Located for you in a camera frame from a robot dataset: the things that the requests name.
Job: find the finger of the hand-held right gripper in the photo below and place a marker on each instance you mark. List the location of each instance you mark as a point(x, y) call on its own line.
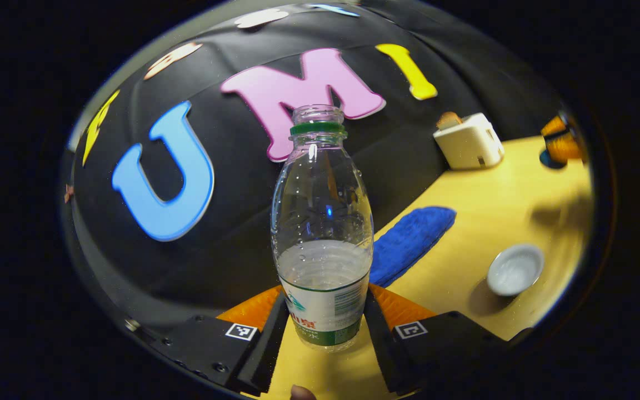
point(555, 126)
point(565, 149)

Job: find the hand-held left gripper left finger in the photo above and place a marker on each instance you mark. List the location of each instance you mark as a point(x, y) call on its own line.
point(267, 350)

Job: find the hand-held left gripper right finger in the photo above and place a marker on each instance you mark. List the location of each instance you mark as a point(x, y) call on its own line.
point(386, 355)

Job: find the white teacup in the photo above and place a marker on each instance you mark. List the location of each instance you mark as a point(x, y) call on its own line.
point(514, 272)

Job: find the clear plastic water bottle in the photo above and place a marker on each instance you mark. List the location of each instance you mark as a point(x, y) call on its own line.
point(323, 211)

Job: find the white toaster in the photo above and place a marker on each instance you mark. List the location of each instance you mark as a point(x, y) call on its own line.
point(467, 147)

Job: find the toasted bread slice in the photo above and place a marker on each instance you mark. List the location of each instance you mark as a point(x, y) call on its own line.
point(449, 120)

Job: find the blue folded towel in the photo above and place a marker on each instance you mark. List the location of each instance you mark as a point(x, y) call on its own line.
point(409, 239)

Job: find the black backdrop cloth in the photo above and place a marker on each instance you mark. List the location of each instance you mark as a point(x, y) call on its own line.
point(236, 194)

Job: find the copper cloth clip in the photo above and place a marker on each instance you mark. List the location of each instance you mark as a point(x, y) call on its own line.
point(68, 193)

